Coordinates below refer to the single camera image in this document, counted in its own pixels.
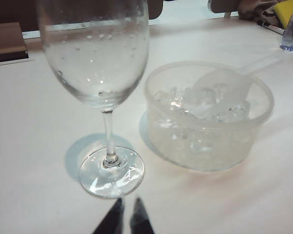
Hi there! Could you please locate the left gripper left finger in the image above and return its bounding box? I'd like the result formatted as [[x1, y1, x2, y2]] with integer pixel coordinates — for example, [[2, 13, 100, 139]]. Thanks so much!
[[92, 197, 126, 234]]

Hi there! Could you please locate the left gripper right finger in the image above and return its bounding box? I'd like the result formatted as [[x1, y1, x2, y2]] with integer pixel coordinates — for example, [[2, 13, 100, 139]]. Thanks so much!
[[128, 197, 157, 234]]

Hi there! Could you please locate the translucent round plastic container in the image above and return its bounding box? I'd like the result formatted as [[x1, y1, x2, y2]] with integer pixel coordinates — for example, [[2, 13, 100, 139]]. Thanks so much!
[[144, 60, 275, 173]]

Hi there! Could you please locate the brown mottled cloth bundle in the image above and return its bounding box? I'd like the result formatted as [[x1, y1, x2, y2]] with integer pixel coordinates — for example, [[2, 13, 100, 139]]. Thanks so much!
[[238, 0, 293, 26]]

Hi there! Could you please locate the black and white marker pen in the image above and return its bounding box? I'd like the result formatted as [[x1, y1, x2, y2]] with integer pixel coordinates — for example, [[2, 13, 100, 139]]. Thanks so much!
[[257, 20, 288, 37]]

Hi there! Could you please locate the pile of clear ice cubes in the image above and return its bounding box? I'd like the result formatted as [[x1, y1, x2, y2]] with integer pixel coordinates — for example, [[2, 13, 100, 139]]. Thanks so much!
[[151, 84, 253, 156]]

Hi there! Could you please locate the brown wooden box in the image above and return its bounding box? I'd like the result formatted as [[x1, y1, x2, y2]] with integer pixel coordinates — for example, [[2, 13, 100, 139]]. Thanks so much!
[[0, 22, 30, 64]]

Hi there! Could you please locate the clear wine glass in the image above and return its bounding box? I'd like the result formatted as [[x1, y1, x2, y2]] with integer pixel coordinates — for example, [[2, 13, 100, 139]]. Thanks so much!
[[36, 0, 151, 198]]

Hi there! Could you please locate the yellow flat object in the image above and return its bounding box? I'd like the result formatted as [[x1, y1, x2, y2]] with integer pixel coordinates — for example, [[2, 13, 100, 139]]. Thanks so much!
[[274, 0, 293, 29]]

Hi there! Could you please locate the wide brown desk partition panel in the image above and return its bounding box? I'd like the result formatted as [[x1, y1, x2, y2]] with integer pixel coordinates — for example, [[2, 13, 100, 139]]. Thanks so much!
[[0, 0, 163, 32]]

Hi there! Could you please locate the narrow brown desk partition panel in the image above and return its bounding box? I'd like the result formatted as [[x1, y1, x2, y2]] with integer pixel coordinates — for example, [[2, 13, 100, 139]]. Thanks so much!
[[208, 0, 244, 14]]

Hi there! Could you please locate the translucent white ice scoop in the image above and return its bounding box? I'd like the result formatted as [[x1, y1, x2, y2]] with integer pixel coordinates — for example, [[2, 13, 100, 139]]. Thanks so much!
[[185, 52, 285, 118]]

